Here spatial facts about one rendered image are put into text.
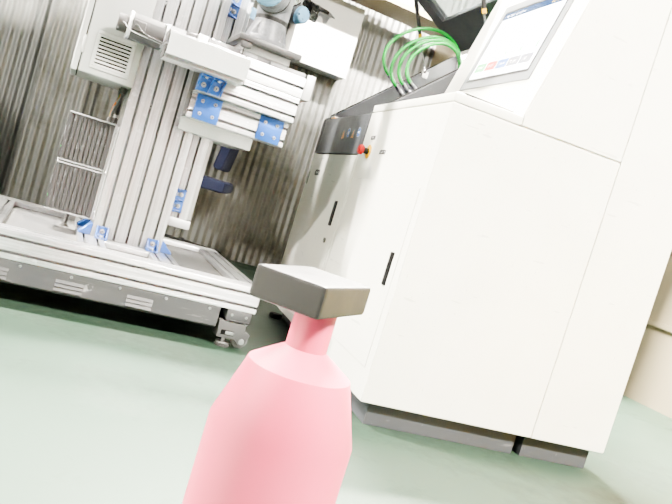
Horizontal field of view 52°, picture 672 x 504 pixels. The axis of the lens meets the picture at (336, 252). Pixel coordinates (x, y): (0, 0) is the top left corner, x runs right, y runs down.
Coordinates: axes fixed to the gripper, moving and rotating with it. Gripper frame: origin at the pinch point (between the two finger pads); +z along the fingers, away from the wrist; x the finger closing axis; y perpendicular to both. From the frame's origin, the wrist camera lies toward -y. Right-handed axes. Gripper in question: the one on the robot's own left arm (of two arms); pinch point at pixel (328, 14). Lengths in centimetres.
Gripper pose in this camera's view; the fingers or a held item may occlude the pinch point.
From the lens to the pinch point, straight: 356.2
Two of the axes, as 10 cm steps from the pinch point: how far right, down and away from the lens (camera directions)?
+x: 6.6, 3.8, -6.4
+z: 6.4, 1.5, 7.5
